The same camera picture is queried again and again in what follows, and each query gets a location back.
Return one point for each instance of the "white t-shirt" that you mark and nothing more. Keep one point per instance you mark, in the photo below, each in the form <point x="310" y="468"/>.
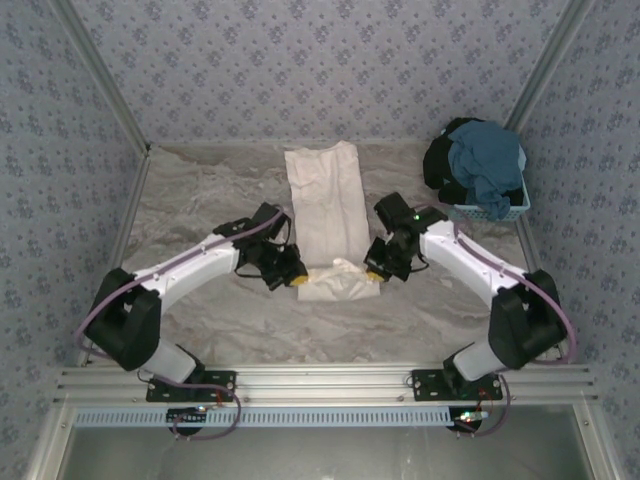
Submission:
<point x="325" y="210"/>

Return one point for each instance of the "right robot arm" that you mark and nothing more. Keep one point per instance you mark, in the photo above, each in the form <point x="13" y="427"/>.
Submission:
<point x="465" y="255"/>

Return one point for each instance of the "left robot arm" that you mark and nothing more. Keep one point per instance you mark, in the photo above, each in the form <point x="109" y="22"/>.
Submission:
<point x="190" y="262"/>

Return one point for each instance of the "light blue plastic basket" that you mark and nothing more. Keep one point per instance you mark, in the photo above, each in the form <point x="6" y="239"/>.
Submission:
<point x="465" y="212"/>

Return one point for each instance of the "black t-shirt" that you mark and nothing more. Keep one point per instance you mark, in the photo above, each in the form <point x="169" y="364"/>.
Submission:
<point x="436" y="165"/>

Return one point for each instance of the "blue t-shirt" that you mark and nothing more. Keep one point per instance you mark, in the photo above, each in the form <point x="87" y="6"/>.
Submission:
<point x="487" y="160"/>

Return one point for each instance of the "small circuit board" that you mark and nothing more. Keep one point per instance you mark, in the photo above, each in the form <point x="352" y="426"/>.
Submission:
<point x="186" y="416"/>
<point x="469" y="419"/>

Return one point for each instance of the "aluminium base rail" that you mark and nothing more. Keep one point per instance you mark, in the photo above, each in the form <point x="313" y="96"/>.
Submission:
<point x="325" y="382"/>

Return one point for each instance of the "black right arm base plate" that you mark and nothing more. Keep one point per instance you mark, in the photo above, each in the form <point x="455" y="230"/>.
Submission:
<point x="430" y="385"/>

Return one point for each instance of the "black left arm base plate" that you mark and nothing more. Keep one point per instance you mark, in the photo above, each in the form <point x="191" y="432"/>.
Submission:
<point x="165" y="390"/>

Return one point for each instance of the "aluminium frame post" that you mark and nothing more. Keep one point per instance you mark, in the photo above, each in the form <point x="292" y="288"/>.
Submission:
<point x="547" y="62"/>
<point x="100" y="70"/>

